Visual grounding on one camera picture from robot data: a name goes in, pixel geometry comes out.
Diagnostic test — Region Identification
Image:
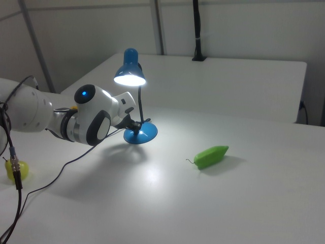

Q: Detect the black wall socket cable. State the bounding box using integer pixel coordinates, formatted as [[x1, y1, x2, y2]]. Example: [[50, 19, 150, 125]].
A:
[[299, 100, 309, 125]]

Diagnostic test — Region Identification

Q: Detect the green pear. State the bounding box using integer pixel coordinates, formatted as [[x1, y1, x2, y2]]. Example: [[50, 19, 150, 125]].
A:
[[2, 157, 30, 182]]

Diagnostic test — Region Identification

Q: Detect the black lamp power cable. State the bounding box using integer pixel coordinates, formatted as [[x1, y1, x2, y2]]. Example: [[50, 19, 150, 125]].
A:
[[0, 118, 152, 242]]

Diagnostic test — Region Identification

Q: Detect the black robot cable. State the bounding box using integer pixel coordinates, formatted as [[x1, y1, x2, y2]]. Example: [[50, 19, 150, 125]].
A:
[[0, 75, 39, 242]]

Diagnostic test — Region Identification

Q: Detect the black clamped pole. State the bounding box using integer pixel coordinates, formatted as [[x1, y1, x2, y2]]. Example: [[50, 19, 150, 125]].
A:
[[191, 0, 207, 62]]

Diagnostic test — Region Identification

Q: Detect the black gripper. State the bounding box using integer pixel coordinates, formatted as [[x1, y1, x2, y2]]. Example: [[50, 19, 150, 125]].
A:
[[114, 113, 143, 135]]

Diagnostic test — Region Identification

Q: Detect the slim aluminium frame post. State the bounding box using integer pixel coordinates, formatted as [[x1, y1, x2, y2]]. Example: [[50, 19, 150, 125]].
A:
[[17, 0, 57, 94]]

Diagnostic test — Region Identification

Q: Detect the long green pepper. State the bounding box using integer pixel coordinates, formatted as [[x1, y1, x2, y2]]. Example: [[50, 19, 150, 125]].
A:
[[186, 145, 230, 170]]

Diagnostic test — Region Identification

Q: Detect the blue desk lamp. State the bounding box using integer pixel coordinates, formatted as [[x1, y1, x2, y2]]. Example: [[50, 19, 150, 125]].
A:
[[113, 47, 158, 144]]

